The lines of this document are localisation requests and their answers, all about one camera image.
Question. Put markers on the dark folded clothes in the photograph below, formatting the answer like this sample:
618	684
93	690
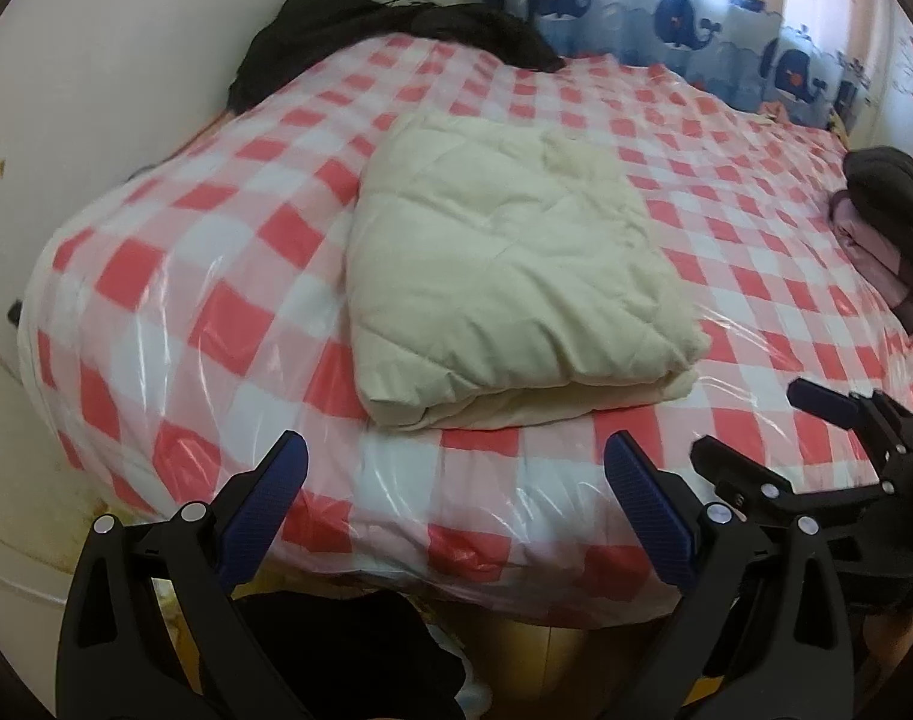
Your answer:
899	195

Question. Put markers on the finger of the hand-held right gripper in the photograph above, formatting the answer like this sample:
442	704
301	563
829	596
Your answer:
828	401
749	476

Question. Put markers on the orange cloth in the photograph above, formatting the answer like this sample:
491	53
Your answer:
771	112

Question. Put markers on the black jacket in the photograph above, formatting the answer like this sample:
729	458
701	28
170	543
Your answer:
456	30

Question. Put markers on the wooden bed frame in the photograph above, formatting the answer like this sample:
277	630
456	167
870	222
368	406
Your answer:
576	667

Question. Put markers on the person's right hand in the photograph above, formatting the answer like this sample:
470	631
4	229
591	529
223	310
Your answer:
895	645

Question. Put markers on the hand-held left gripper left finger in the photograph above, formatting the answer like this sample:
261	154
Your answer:
272	495

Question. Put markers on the red white checked bed cover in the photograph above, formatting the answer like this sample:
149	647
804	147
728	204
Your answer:
201	240

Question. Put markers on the pink folded clothes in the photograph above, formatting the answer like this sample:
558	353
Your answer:
869	247

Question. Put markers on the white wardrobe with tree decal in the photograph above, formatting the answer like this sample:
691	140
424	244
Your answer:
888	105

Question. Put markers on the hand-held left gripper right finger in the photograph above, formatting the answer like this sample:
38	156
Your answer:
651	510

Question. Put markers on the cream quilted jacket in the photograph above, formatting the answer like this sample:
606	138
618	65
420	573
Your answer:
501	277

